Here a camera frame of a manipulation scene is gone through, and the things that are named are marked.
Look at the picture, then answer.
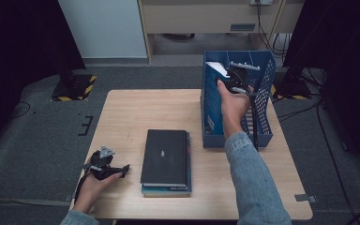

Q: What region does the short black floor cable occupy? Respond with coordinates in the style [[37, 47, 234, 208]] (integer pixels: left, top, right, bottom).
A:
[[276, 102, 322, 121]]

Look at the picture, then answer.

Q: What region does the yellow book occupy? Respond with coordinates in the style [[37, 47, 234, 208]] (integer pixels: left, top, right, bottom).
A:
[[143, 190, 191, 199]]

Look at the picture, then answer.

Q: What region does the black cable from power strip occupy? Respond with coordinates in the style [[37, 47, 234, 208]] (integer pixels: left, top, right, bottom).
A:
[[256, 3, 276, 53]]

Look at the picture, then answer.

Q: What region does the long black floor cable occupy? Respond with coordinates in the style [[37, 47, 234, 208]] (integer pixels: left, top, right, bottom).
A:
[[315, 99, 360, 225]]

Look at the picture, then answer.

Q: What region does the grey cabinet label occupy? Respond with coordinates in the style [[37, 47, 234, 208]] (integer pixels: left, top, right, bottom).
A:
[[230, 22, 256, 32]]

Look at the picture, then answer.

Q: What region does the black striped stand base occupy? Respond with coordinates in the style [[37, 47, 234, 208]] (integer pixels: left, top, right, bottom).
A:
[[50, 73, 98, 102], [270, 78, 312, 101]]

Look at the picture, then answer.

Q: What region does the person's left hand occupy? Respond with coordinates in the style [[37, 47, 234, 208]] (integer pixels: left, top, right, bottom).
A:
[[72, 160, 123, 215]]

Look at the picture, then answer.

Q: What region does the left hand-held gripper cable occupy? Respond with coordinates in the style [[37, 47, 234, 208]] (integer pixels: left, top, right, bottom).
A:
[[74, 172, 90, 204]]

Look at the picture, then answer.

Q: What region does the black curtain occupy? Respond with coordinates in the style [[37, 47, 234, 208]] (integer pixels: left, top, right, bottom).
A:
[[282, 0, 360, 176], [0, 0, 85, 163]]

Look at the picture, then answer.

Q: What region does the blue plastic file rack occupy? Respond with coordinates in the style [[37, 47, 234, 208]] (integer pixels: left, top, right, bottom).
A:
[[201, 50, 277, 148]]

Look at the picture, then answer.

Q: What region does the hand-held gripper cable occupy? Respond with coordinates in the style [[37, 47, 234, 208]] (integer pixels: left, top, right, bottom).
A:
[[247, 93, 261, 151], [74, 172, 90, 204]]

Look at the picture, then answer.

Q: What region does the person's right hand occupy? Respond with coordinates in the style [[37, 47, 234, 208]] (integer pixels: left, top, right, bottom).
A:
[[217, 80, 251, 139]]

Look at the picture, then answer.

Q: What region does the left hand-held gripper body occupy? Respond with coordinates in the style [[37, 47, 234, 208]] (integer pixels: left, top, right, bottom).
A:
[[83, 145, 120, 181]]

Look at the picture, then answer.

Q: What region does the white panel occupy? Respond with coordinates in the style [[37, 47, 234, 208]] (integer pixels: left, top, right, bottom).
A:
[[57, 0, 148, 59]]

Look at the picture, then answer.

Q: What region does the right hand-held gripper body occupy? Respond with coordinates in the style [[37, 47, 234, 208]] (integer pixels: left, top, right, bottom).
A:
[[227, 61, 261, 95]]

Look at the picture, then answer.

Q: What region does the beige cabinet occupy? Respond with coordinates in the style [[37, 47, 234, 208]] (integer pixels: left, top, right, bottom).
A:
[[137, 0, 306, 65]]

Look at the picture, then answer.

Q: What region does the light blue book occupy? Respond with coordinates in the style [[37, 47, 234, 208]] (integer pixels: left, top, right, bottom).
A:
[[204, 61, 231, 135]]

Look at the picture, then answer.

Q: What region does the black book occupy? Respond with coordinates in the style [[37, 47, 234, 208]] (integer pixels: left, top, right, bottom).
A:
[[140, 129, 190, 188]]

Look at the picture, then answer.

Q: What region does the thin black floor cable loop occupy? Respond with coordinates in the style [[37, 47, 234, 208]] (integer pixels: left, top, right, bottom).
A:
[[11, 101, 32, 119]]

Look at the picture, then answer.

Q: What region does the right hand-held gripper cable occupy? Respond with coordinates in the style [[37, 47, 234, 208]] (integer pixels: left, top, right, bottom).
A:
[[247, 93, 261, 151]]

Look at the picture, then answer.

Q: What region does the dark blue illustrated book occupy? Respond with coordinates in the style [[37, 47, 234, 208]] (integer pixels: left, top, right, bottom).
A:
[[141, 132, 192, 193]]

